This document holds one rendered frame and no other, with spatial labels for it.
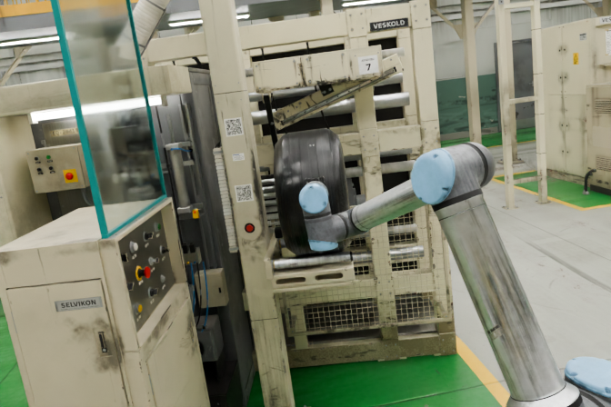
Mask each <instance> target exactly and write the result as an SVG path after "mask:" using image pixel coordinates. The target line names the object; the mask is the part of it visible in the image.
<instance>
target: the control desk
mask: <svg viewBox="0 0 611 407"><path fill-rule="evenodd" d="M186 281H187V278H186V272H185V264H184V258H183V254H182V249H181V243H180V239H179V233H178V229H177V224H176V218H175V209H174V205H173V200H172V197H166V198H165V199H163V200H162V201H161V202H159V203H157V204H156V205H154V206H153V207H152V208H150V209H149V210H147V211H146V212H144V213H143V214H141V215H140V216H138V217H137V218H135V219H134V220H133V221H132V222H131V223H129V224H127V225H126V226H125V227H123V228H122V229H120V230H119V231H117V232H116V233H114V234H113V235H111V236H110V237H108V238H105V239H102V237H101V233H100V229H99V224H98V221H97V216H96V211H95V207H94V206H93V207H85V208H78V209H76V210H74V211H72V212H71V213H68V214H66V215H64V216H62V217H60V218H58V219H56V220H54V221H52V222H51V223H48V224H46V225H44V226H42V227H40V228H38V229H36V230H34V231H32V232H31V233H28V234H26V235H24V236H22V237H20V238H18V239H16V240H14V241H12V242H11V243H8V244H6V245H4V246H2V247H0V298H1V301H2V305H3V308H4V312H5V318H6V321H7V325H8V329H9V332H10V335H11V339H12V343H13V346H14V350H15V356H16V359H17V363H18V367H19V371H20V373H21V377H22V381H23V385H24V388H25V394H26V398H27V401H28V405H29V407H210V401H209V397H208V391H207V387H206V382H205V373H204V368H203V363H202V358H201V353H200V348H199V343H198V338H197V333H196V327H195V319H194V314H193V309H192V304H191V299H190V294H189V289H188V284H187V282H186Z"/></svg>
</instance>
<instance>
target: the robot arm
mask: <svg viewBox="0 0 611 407"><path fill-rule="evenodd" d="M495 170H496V162H495V159H494V156H493V155H492V154H491V152H490V151H489V150H488V149H487V148H486V147H484V146H483V145H481V144H478V143H473V142H467V143H461V144H456V145H452V146H448V147H445V148H437V149H434V150H432V151H430V152H428V153H425V154H422V155H421V156H420V157H418V158H417V160H416V162H415V164H414V168H413V170H412V173H411V179H410V180H408V181H406V182H404V183H402V184H400V185H398V186H396V187H394V188H392V189H390V190H388V191H386V192H384V193H382V194H380V195H378V196H377V197H375V198H373V199H371V200H369V201H367V202H365V203H362V204H359V205H357V206H355V207H353V208H351V209H349V210H347V211H344V212H342V213H337V214H334V215H332V214H331V210H330V205H329V201H328V197H329V192H328V191H327V188H326V186H325V177H324V176H323V177H318V178H310V179H305V187H304V188H303V189H302V190H301V192H300V194H299V203H300V205H301V207H302V210H303V214H304V218H305V227H306V231H307V236H308V242H309V244H310V248H311V249H312V250H313V251H327V250H332V249H335V248H336V247H337V246H338V243H337V242H340V241H343V240H345V239H347V238H350V237H353V236H356V235H359V234H362V233H366V232H367V231H369V230H370V229H372V228H374V227H376V226H378V225H380V224H382V223H386V222H388V221H390V220H393V219H395V218H397V217H399V216H401V215H404V214H406V213H410V212H412V211H414V210H416V209H418V208H420V207H423V206H425V205H427V204H431V206H432V208H433V211H434V213H435V214H436V216H437V218H438V221H439V222H440V225H441V227H442V229H443V232H444V234H445V237H446V239H447V242H448V244H449V247H450V249H451V252H452V254H453V255H454V258H455V260H456V264H457V266H458V269H459V271H460V273H461V275H462V277H463V280H464V282H465V285H466V288H467V290H468V292H469V295H470V297H471V300H472V302H473V304H474V306H475V308H476V312H477V314H478V317H479V319H480V322H481V323H482V325H483V328H484V330H485V333H486V336H487V339H488V341H489V343H490V345H491V347H492V350H493V352H494V355H495V357H496V360H497V362H498V365H499V367H500V370H501V372H502V374H503V376H504V378H505V381H506V384H507V387H508V389H509V391H510V393H511V394H510V396H509V399H508V401H507V403H506V407H611V362H610V361H607V360H604V359H598V358H595V357H576V358H574V359H572V360H570V361H568V362H567V364H566V368H565V380H563V377H562V375H561V373H560V371H559V369H558V367H557V365H556V361H555V359H554V357H553V354H552V353H551V351H550V348H549V346H548V344H547V341H546V338H545V336H544V334H543V332H542V330H541V327H540V325H539V323H538V321H537V318H536V316H535V313H534V311H533V309H532V307H531V304H530V302H529V301H528V298H527V296H526V293H525V290H524V288H523V286H522V284H521V282H520V280H519V278H518V275H517V273H516V269H515V267H514V265H513V264H512V261H511V259H510V257H509V254H508V252H507V250H506V247H505V245H504V243H503V240H502V238H501V236H500V233H499V231H498V230H497V228H496V224H495V222H494V219H493V217H492V215H491V213H490V211H489V209H488V207H487V204H486V201H485V199H484V194H483V192H482V189H481V188H482V187H484V186H486V185H487V184H488V183H489V182H490V181H491V180H492V178H493V176H494V174H495ZM322 179H323V183H322Z"/></svg>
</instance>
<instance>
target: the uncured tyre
mask: <svg viewBox="0 0 611 407"><path fill-rule="evenodd" d="M308 144H316V147H310V148H308ZM323 176H324V177H325V186H326V188H327V191H328V192H329V197H328V201H329V205H330V210H331V214H332V215H334V214H337V213H342V212H344V211H347V210H349V209H350V204H349V196H348V189H347V180H346V168H345V160H344V154H343V148H342V145H341V142H340V139H339V135H338V134H336V133H334V132H333V131H332V130H330V129H315V130H308V131H301V132H293V133H288V134H284V135H282V137H281V138H280V139H279V140H278V141H277V143H276V144H275V150H274V180H275V198H276V206H277V212H278V217H279V223H280V226H281V230H282V234H283V237H284V241H285V246H286V248H287V249H288V250H289V251H291V252H292V253H294V254H295V255H297V256H307V255H315V254H323V253H339V252H343V251H344V250H345V249H346V248H347V247H348V245H349V244H350V243H351V242H352V237H350V238H347V239H345V240H343V241H340V242H337V243H338V246H337V247H336V248H335V249H332V250H327V251H313V250H312V249H311V248H310V244H309V242H308V236H307V231H306V223H305V218H304V214H303V210H302V207H301V205H300V203H299V194H300V192H301V190H302V189H303V188H304V187H305V186H306V184H305V179H310V178H318V177H323Z"/></svg>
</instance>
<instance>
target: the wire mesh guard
mask: <svg viewBox="0 0 611 407"><path fill-rule="evenodd" d="M438 231H441V235H438V236H441V237H442V241H439V242H442V246H438V247H442V248H443V252H439V253H443V257H437V258H443V259H444V271H445V272H444V274H445V278H442V279H445V282H446V283H441V284H445V285H446V299H444V300H446V303H447V313H448V318H445V319H443V318H442V313H441V315H436V317H437V316H441V318H434V319H431V318H430V319H424V320H415V321H406V322H403V320H404V319H403V316H402V319H399V320H402V322H398V321H397V317H396V323H392V321H395V320H392V319H391V320H390V321H391V322H390V323H381V322H386V320H385V321H380V324H376V323H377V322H372V323H375V324H370V323H369V325H365V323H363V324H364V325H360V326H359V323H354V324H358V326H354V324H353V326H351V327H348V325H350V324H345V325H347V327H343V325H342V328H337V326H341V325H336V328H333V329H332V326H326V327H331V329H326V328H325V329H324V330H321V328H323V327H317V328H320V330H316V328H315V330H314V331H310V329H314V328H310V327H309V328H307V329H309V331H305V332H296V333H291V332H290V323H289V321H292V324H293V320H289V317H288V311H290V312H291V311H292V310H291V309H290V310H287V304H286V301H288V300H289V296H288V300H287V299H286V297H285V296H286V295H291V294H285V293H282V298H283V305H284V310H285V322H286V329H287V335H288V337H294V336H303V335H312V334H321V333H339V332H349V331H358V330H367V329H376V328H386V327H395V326H404V325H413V324H423V323H440V322H450V321H452V313H451V302H450V290H449V279H448V267H447V256H446V237H445V234H444V232H443V229H442V227H441V230H438ZM413 244H417V246H418V240H417V243H412V249H413ZM413 250H418V249H413ZM414 255H418V256H419V250H418V254H414V253H413V259H414Z"/></svg>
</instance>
